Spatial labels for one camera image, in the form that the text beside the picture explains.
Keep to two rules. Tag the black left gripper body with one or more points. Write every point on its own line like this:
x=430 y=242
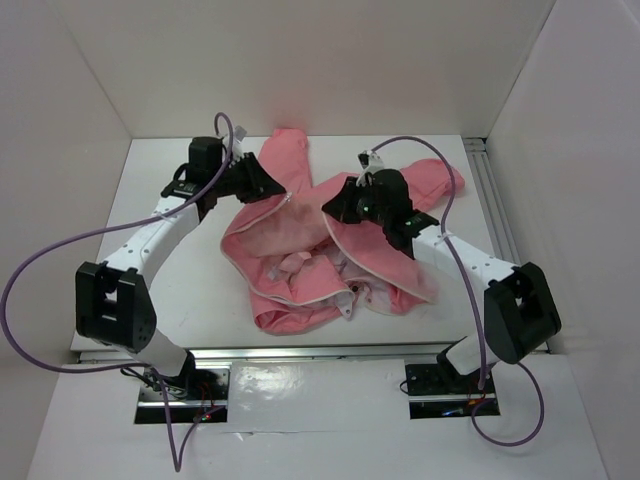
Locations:
x=229 y=183

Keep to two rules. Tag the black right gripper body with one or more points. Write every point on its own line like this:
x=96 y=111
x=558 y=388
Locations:
x=368 y=210

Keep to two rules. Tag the pink zip-up jacket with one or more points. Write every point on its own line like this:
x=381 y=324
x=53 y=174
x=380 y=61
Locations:
x=302 y=267

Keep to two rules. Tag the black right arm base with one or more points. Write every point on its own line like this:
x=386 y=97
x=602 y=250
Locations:
x=435 y=393

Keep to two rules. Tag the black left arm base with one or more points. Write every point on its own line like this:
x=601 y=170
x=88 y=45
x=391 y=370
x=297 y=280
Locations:
x=206 y=399

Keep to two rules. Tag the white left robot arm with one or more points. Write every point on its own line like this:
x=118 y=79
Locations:
x=113 y=304

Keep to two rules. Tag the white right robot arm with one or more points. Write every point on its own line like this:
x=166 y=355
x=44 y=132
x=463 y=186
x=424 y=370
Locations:
x=423 y=241

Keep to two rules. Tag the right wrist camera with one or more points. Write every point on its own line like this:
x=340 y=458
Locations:
x=371 y=163

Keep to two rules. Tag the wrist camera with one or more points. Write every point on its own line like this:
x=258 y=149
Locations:
x=371 y=163
x=233 y=141

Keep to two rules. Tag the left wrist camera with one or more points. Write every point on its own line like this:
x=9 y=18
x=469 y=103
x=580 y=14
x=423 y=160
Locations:
x=233 y=141

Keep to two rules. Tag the aluminium right side rail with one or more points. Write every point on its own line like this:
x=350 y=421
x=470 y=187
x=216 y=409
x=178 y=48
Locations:
x=500 y=225

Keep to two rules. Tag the aluminium rail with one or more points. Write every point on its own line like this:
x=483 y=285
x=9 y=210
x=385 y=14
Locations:
x=500 y=225
x=322 y=351

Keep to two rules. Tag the aluminium front rail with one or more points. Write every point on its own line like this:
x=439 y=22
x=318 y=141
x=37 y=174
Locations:
x=322 y=351

